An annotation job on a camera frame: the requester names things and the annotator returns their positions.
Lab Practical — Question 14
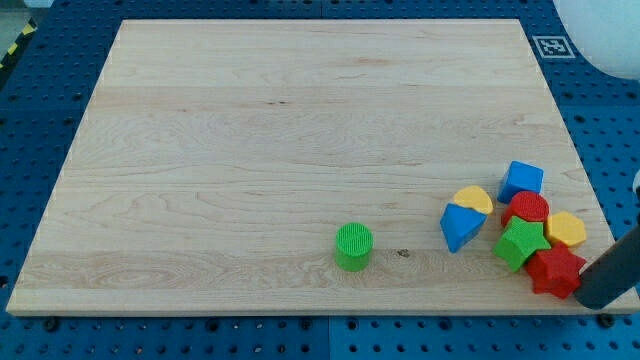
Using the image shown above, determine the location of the blue cube block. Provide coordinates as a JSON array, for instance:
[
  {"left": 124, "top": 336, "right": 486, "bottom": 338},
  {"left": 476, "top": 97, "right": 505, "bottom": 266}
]
[{"left": 497, "top": 160, "right": 544, "bottom": 204}]

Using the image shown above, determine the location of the green star block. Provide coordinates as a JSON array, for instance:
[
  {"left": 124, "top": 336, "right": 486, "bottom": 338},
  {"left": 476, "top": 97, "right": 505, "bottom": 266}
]
[{"left": 493, "top": 216, "right": 551, "bottom": 272}]

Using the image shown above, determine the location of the blue triangular prism block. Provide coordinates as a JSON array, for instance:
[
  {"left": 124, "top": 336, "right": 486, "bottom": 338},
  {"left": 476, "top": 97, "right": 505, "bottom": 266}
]
[{"left": 440, "top": 203, "right": 487, "bottom": 253}]

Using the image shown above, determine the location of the green cylinder block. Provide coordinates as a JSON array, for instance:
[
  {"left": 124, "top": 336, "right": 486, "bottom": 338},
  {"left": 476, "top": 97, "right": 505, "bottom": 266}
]
[{"left": 335, "top": 222, "right": 374, "bottom": 272}]

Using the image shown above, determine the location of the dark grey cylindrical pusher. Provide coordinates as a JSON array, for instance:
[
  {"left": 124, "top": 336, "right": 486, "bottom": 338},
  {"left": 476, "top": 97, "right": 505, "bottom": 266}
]
[{"left": 574, "top": 225, "right": 639, "bottom": 310}]

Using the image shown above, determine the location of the red cylinder block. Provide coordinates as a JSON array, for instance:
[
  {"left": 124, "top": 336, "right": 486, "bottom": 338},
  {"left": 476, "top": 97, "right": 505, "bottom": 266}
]
[{"left": 501, "top": 191, "right": 549, "bottom": 227}]

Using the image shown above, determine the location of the wooden board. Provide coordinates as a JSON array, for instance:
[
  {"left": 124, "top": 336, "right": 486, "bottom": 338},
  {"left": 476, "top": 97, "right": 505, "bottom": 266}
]
[{"left": 7, "top": 19, "right": 613, "bottom": 317}]

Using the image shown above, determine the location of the yellow semicircle block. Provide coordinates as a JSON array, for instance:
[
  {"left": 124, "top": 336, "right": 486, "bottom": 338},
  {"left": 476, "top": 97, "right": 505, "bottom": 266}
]
[{"left": 453, "top": 185, "right": 494, "bottom": 215}]

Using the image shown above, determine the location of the yellow hexagon block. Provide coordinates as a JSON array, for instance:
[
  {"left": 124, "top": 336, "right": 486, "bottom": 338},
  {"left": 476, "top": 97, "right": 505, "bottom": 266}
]
[{"left": 544, "top": 211, "right": 587, "bottom": 247}]

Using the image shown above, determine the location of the white fiducial marker tag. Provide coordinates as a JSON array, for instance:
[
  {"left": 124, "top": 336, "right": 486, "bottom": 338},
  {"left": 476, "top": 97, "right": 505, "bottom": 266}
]
[{"left": 532, "top": 35, "right": 575, "bottom": 59}]

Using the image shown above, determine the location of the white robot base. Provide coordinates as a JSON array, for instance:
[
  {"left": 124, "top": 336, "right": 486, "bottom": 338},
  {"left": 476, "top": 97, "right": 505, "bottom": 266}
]
[{"left": 553, "top": 0, "right": 639, "bottom": 81}]

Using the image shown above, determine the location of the red star block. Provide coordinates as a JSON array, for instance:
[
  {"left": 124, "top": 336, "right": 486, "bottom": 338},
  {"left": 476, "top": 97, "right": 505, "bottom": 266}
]
[{"left": 525, "top": 243, "right": 587, "bottom": 299}]

